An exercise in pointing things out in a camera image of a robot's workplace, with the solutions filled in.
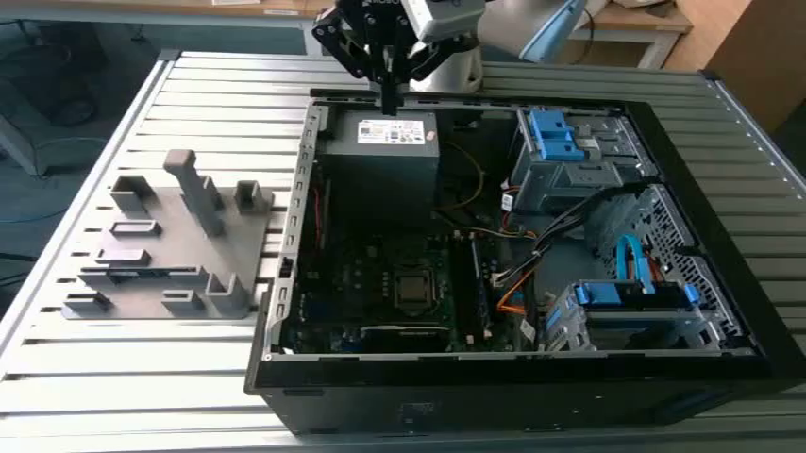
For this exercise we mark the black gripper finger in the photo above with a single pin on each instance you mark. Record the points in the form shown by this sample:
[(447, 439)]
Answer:
[(431, 63), (336, 47)]

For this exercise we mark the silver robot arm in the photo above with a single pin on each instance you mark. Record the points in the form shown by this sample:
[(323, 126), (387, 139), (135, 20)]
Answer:
[(503, 23)]

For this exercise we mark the black RAM slot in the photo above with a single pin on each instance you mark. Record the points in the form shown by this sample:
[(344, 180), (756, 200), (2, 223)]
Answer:
[(463, 292)]

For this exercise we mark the blue plastic drive latch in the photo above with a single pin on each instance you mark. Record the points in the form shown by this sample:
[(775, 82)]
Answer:
[(560, 151), (547, 123)]

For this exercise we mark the grey power supply unit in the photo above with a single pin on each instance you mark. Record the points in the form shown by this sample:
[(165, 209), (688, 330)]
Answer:
[(377, 179)]

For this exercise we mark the grey metal drive cage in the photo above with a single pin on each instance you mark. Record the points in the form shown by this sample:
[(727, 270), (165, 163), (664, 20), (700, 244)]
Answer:
[(566, 184)]

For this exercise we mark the dark wheeled bin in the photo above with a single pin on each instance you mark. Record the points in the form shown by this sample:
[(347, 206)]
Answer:
[(56, 71)]

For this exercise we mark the silver CPU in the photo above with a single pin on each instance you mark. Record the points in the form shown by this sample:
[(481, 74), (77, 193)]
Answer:
[(415, 289)]

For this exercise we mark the green motherboard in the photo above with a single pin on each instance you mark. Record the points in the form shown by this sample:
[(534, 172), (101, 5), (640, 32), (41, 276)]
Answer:
[(352, 283)]

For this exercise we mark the grey parts rack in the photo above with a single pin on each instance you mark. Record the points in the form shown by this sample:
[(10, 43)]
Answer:
[(163, 236)]

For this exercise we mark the wooden cabinet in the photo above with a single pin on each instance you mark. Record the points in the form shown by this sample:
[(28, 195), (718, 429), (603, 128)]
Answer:
[(755, 47)]

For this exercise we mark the black CPU socket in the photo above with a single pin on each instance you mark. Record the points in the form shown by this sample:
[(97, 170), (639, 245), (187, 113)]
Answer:
[(415, 309)]

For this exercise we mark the white table leg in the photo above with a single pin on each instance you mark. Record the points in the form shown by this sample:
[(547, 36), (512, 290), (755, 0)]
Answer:
[(14, 146)]

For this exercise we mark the blue disk carrier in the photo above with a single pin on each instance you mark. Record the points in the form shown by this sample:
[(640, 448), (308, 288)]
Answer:
[(604, 295)]

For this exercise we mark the black graphics card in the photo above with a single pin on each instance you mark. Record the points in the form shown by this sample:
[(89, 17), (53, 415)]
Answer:
[(403, 340)]

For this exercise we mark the grey metal disk bay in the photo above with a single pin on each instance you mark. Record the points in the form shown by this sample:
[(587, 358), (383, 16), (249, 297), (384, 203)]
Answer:
[(692, 325)]

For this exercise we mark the black PC case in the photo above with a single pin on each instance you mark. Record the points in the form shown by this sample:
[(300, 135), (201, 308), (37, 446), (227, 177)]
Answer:
[(503, 401)]

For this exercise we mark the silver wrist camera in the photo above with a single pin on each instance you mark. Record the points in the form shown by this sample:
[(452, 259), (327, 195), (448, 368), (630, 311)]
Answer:
[(440, 19)]

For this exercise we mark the wooden desk white frame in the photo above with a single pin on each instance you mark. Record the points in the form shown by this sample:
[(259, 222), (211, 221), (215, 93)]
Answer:
[(635, 21)]

